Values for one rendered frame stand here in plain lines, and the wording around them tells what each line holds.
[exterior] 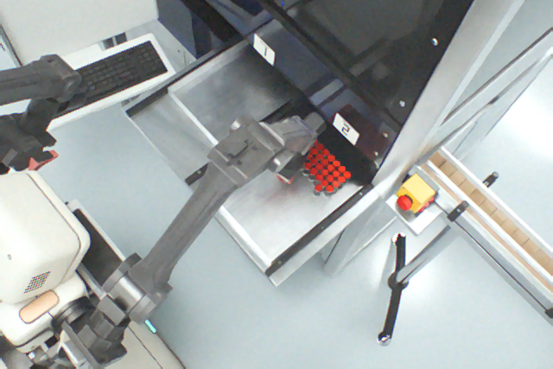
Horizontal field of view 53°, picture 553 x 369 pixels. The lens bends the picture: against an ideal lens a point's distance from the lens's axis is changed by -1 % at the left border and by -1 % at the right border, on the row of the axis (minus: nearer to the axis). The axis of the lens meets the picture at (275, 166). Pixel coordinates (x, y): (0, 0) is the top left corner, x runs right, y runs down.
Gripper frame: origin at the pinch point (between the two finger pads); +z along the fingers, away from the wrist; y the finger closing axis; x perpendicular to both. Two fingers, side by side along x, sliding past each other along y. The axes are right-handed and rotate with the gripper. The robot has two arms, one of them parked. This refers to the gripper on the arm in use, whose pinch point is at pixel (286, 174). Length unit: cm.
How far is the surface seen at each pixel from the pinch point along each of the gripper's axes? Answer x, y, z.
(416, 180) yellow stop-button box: -30.3, 14.1, -10.9
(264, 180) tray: 4.6, -3.3, 4.3
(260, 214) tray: -0.4, -12.6, 4.2
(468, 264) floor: -74, 52, 92
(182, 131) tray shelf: 32.9, -4.7, 4.8
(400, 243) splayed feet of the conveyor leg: -43, 39, 83
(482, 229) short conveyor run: -53, 18, -1
